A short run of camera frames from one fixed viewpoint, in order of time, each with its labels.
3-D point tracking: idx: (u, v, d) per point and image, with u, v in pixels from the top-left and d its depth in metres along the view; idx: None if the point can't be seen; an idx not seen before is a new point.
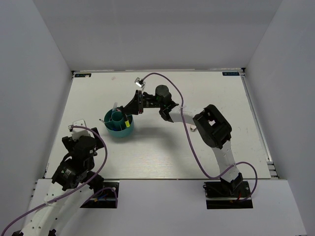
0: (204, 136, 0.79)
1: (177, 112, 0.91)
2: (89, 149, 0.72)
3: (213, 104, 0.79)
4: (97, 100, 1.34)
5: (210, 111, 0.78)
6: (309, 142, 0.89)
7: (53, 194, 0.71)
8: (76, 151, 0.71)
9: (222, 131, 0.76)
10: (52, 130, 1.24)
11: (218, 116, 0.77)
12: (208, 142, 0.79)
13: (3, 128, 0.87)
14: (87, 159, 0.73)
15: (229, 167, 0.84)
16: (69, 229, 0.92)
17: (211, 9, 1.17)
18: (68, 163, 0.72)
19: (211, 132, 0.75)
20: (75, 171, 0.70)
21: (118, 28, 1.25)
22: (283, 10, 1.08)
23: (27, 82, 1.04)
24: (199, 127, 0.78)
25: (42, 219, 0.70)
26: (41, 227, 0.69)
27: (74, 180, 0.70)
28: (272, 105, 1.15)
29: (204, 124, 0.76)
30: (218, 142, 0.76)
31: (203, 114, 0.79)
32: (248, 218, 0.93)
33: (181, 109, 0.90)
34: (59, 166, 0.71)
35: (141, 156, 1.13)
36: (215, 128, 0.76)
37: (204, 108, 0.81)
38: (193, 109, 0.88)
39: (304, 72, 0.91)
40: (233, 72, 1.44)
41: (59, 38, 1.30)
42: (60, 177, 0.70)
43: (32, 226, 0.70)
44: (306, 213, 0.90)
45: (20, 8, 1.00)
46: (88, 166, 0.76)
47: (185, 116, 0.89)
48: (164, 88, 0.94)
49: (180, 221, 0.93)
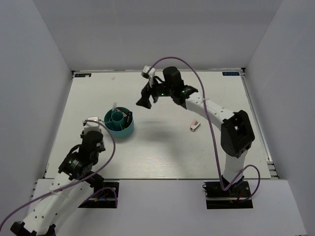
0: (224, 143, 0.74)
1: (198, 103, 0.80)
2: (96, 142, 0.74)
3: (245, 111, 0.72)
4: (97, 100, 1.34)
5: (240, 117, 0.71)
6: (308, 142, 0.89)
7: (59, 184, 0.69)
8: (84, 143, 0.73)
9: (245, 140, 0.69)
10: (52, 130, 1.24)
11: (247, 125, 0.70)
12: (228, 150, 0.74)
13: (3, 129, 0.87)
14: (93, 152, 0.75)
15: (237, 173, 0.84)
16: (69, 230, 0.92)
17: (211, 9, 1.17)
18: (75, 154, 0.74)
19: (234, 140, 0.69)
20: (81, 162, 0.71)
21: (118, 28, 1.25)
22: (284, 10, 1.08)
23: (27, 82, 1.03)
24: (222, 132, 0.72)
25: (46, 208, 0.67)
26: (45, 217, 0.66)
27: (79, 171, 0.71)
28: (272, 105, 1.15)
29: (230, 130, 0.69)
30: (238, 152, 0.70)
31: (231, 119, 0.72)
32: (249, 218, 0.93)
33: (204, 103, 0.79)
34: (67, 157, 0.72)
35: (141, 157, 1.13)
36: (239, 136, 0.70)
37: (233, 113, 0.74)
38: (220, 109, 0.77)
39: (305, 71, 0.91)
40: (233, 72, 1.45)
41: (59, 37, 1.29)
42: (67, 167, 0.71)
43: (34, 216, 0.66)
44: (305, 213, 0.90)
45: (19, 8, 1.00)
46: (94, 160, 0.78)
47: (211, 116, 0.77)
48: (172, 68, 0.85)
49: (180, 221, 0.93)
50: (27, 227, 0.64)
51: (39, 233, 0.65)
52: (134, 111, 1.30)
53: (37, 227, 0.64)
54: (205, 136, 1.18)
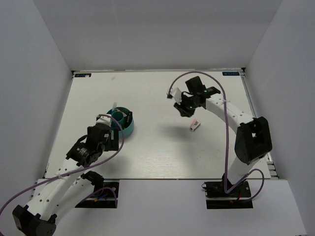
0: (237, 147, 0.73)
1: (218, 104, 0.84)
2: (104, 133, 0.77)
3: (266, 119, 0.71)
4: (97, 100, 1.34)
5: (260, 125, 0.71)
6: (308, 141, 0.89)
7: (67, 168, 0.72)
8: (93, 132, 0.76)
9: (262, 149, 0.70)
10: (52, 130, 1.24)
11: (265, 133, 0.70)
12: (240, 155, 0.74)
13: (3, 128, 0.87)
14: (101, 142, 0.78)
15: (242, 177, 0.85)
16: (68, 230, 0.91)
17: (211, 9, 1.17)
18: (83, 144, 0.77)
19: (250, 147, 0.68)
20: (88, 151, 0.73)
21: (118, 28, 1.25)
22: (284, 10, 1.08)
23: (27, 82, 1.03)
24: (237, 136, 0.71)
25: (50, 192, 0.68)
26: (49, 201, 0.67)
27: (87, 160, 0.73)
28: (272, 105, 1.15)
29: (246, 136, 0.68)
30: (251, 159, 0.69)
31: (249, 125, 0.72)
32: (249, 218, 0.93)
33: (225, 103, 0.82)
34: (76, 145, 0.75)
35: (141, 157, 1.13)
36: (256, 144, 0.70)
37: (253, 118, 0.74)
38: (239, 113, 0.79)
39: (305, 71, 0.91)
40: (233, 72, 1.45)
41: (60, 37, 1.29)
42: (75, 153, 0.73)
43: (39, 200, 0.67)
44: (305, 212, 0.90)
45: (19, 8, 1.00)
46: (101, 152, 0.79)
47: (230, 118, 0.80)
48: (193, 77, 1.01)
49: (180, 221, 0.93)
50: (32, 210, 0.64)
51: (42, 217, 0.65)
52: (134, 111, 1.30)
53: (41, 210, 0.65)
54: (205, 136, 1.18)
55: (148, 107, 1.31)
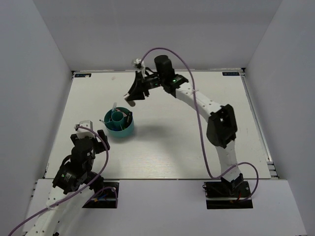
0: (209, 133, 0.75)
1: (188, 95, 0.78)
2: (86, 152, 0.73)
3: (230, 105, 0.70)
4: (97, 100, 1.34)
5: (226, 112, 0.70)
6: (308, 141, 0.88)
7: (55, 198, 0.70)
8: (74, 154, 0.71)
9: (229, 132, 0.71)
10: (52, 130, 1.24)
11: (233, 119, 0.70)
12: (213, 140, 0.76)
13: (3, 128, 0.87)
14: (84, 162, 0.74)
15: (231, 167, 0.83)
16: (71, 230, 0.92)
17: (211, 9, 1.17)
18: (67, 166, 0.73)
19: (220, 134, 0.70)
20: (75, 174, 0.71)
21: (118, 28, 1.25)
22: (283, 10, 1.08)
23: (28, 82, 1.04)
24: (209, 125, 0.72)
25: (45, 223, 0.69)
26: (45, 231, 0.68)
27: (74, 184, 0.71)
28: (272, 105, 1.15)
29: (216, 125, 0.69)
30: (223, 142, 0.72)
31: (217, 114, 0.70)
32: (249, 218, 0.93)
33: (194, 93, 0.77)
34: (59, 170, 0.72)
35: (140, 156, 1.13)
36: (224, 129, 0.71)
37: (220, 106, 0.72)
38: (208, 102, 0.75)
39: (305, 70, 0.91)
40: (233, 72, 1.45)
41: (60, 38, 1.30)
42: (60, 181, 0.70)
43: (35, 231, 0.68)
44: (305, 212, 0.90)
45: (20, 9, 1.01)
46: (87, 168, 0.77)
47: (200, 108, 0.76)
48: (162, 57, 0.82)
49: (180, 221, 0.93)
50: None
51: None
52: (134, 111, 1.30)
53: None
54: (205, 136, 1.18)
55: (147, 107, 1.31)
